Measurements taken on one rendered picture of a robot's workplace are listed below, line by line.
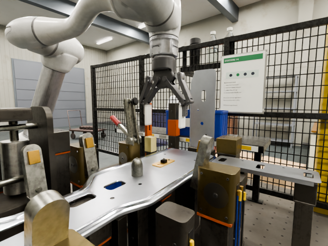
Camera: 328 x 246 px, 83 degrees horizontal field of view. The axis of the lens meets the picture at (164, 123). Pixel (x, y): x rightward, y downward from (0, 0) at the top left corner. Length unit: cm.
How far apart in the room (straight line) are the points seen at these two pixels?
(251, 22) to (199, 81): 650
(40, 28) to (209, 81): 66
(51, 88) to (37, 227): 87
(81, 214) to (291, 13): 697
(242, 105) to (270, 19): 617
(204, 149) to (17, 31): 78
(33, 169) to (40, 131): 10
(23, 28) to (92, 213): 71
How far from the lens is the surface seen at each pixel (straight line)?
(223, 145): 77
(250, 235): 88
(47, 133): 54
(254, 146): 84
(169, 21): 57
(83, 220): 38
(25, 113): 54
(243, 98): 105
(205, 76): 83
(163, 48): 58
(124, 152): 71
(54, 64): 101
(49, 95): 106
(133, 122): 70
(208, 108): 81
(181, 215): 39
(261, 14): 726
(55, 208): 24
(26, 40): 91
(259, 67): 105
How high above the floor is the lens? 120
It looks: 6 degrees down
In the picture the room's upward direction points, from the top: straight up
